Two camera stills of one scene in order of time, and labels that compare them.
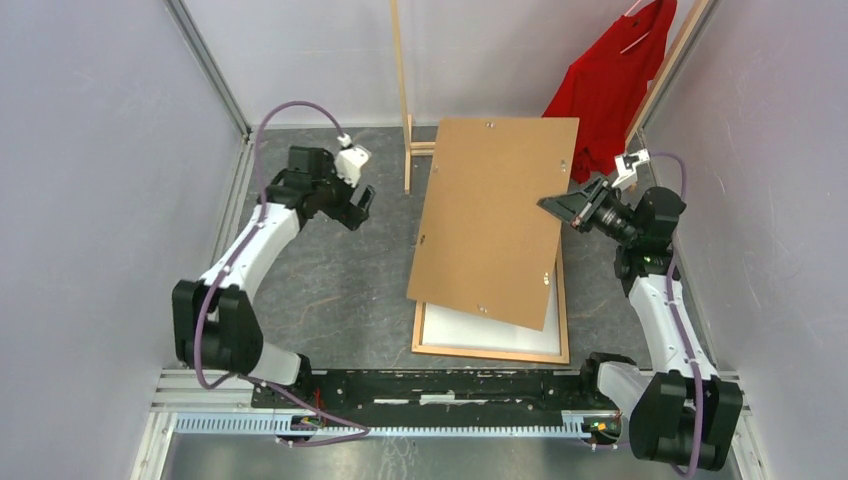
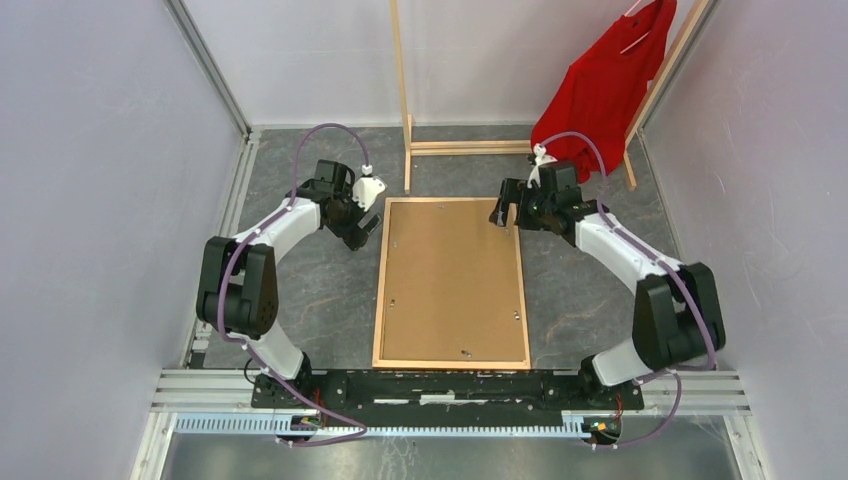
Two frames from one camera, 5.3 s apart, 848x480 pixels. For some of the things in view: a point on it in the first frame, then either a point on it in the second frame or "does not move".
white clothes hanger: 640,38 does not move
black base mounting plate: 441,394 does not move
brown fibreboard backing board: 486,247 -> 453,288
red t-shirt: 605,85 does not move
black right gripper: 575,207 -> 515,191
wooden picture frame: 562,357 -> 450,287
